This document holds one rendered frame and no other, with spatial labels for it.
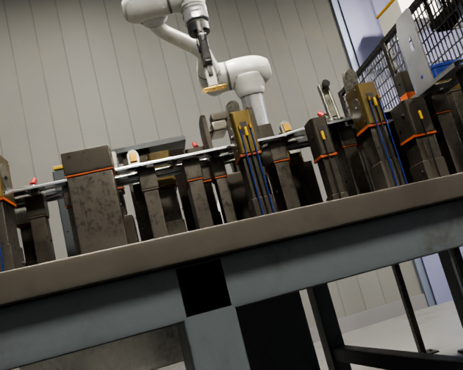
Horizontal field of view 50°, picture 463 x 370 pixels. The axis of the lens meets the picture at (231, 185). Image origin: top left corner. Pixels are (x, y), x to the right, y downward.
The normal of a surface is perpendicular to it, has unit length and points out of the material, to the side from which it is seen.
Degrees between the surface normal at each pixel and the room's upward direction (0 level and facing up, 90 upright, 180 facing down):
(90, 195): 90
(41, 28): 90
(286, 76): 90
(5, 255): 90
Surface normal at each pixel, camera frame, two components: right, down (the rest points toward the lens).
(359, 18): 0.26, -0.26
